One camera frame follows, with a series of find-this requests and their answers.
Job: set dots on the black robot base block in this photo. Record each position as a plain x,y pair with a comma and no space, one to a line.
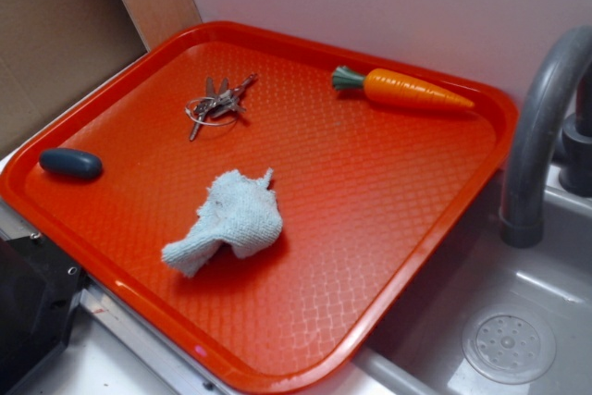
40,292

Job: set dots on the orange plastic tray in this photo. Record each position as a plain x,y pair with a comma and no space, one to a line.
366,193

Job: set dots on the grey plastic toy sink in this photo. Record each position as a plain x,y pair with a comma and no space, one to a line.
417,347

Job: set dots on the brown cardboard panel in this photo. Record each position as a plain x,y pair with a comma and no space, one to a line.
54,52

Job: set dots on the dark grey oval object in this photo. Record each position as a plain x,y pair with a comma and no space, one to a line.
71,162

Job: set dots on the round sink drain strainer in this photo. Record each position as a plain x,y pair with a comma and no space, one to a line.
508,344

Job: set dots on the light blue terry cloth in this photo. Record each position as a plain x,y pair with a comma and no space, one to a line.
239,212

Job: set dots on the dark grey faucet handle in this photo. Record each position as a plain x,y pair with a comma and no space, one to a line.
575,176

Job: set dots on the grey toy faucet spout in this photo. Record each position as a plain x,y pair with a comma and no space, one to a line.
549,101

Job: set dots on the orange toy carrot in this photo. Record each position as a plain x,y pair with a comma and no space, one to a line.
387,87

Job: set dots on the metal key bunch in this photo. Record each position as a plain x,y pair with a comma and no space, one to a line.
219,107

